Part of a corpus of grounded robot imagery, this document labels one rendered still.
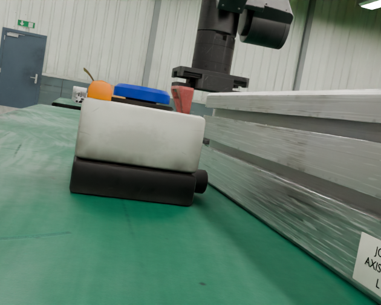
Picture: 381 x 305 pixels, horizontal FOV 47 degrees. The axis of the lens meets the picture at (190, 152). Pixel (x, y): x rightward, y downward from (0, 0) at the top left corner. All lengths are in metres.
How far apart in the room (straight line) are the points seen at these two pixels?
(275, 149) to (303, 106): 0.04
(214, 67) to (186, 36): 11.26
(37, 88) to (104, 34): 2.12
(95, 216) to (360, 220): 0.13
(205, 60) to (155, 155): 0.36
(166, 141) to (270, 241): 0.09
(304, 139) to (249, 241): 0.06
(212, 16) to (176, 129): 0.37
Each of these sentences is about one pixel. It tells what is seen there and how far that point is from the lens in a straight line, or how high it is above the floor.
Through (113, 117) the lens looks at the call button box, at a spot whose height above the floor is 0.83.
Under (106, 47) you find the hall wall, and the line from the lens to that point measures 11.53.
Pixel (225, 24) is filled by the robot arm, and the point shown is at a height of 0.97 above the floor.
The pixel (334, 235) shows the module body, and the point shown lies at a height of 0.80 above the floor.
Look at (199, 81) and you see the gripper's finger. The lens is 0.62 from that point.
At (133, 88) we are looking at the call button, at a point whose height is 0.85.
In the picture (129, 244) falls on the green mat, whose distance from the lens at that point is 0.20.
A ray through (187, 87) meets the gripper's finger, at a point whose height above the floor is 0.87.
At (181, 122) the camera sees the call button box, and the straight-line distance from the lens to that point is 0.28.
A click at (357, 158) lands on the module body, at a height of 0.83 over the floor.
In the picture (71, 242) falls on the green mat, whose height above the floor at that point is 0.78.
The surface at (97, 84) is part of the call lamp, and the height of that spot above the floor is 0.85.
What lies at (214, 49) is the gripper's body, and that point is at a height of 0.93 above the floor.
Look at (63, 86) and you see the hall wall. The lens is 11.44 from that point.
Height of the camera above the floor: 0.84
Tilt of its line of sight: 5 degrees down
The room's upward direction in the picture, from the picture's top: 10 degrees clockwise
